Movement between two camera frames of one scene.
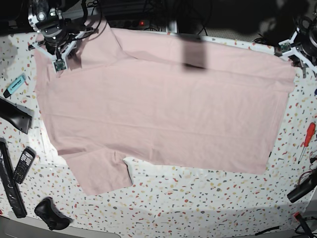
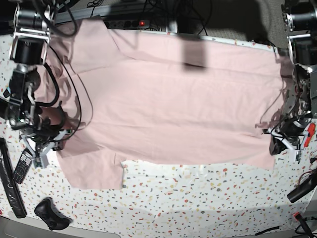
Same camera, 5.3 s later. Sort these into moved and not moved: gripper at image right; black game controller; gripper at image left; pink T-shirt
Moved: gripper at image left; gripper at image right
Not moved: black game controller; pink T-shirt
